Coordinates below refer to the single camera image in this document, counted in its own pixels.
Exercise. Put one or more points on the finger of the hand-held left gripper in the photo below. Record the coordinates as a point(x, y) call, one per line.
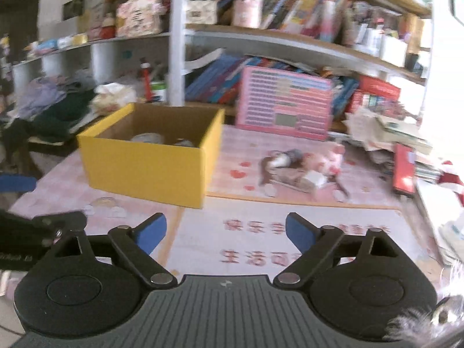
point(16, 184)
point(61, 221)

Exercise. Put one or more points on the black picture frame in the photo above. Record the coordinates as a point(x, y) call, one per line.
point(70, 9)

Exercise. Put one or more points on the white quilted handbag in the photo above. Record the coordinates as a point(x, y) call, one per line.
point(201, 12)

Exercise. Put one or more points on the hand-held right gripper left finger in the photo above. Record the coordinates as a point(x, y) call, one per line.
point(150, 234)

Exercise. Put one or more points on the row of blue books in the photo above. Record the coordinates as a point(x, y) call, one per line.
point(214, 79)

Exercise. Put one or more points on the row of small packets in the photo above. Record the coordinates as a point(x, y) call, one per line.
point(65, 41)

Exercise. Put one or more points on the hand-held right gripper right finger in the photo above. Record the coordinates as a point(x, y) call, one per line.
point(299, 232)

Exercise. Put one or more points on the red gift box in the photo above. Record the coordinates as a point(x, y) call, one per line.
point(379, 87)

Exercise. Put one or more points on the white power strip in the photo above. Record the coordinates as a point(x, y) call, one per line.
point(451, 232)

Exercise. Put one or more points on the yellow cardboard box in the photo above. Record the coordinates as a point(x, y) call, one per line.
point(145, 174)

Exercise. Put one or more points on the pink pig plush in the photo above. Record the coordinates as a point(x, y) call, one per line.
point(330, 159)

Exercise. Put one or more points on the stack of white papers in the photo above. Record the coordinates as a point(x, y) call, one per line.
point(435, 203)

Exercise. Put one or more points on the red santa plush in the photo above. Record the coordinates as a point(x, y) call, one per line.
point(451, 177)

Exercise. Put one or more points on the clear tape roll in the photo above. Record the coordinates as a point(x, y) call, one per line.
point(147, 138)

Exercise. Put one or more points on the red jar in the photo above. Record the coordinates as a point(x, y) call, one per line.
point(108, 29)

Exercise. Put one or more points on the white green jar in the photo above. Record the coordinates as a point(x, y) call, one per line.
point(159, 92)

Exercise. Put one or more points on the white pen holder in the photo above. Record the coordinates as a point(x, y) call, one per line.
point(393, 50)

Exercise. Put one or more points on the pink printed table mat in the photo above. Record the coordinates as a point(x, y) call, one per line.
point(232, 145)

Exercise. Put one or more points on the grey fluffy cloth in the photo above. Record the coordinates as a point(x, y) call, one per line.
point(409, 324)

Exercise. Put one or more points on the dark wooden side table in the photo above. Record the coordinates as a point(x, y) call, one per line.
point(47, 148)

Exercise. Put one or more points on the pile of books and papers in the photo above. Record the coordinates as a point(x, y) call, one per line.
point(391, 127)

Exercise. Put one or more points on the pile of clothes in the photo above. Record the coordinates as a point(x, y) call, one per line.
point(54, 116)

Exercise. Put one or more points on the pink cylindrical container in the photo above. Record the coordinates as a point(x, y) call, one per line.
point(246, 7)

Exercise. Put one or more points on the small black box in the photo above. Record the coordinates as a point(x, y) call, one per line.
point(413, 61)

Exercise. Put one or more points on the clear pen cup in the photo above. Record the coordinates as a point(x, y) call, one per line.
point(366, 38)

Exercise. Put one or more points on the red smartphone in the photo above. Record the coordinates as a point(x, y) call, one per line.
point(404, 174)

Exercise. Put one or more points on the row of colourful books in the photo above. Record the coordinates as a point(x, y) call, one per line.
point(301, 11)

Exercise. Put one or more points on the pink learning tablet toy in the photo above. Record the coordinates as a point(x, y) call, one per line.
point(282, 98)

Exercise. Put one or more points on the floral lucky cat figurine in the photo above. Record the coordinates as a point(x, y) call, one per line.
point(137, 18)

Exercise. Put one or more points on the white bookshelf unit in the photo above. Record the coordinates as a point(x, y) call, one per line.
point(177, 43)

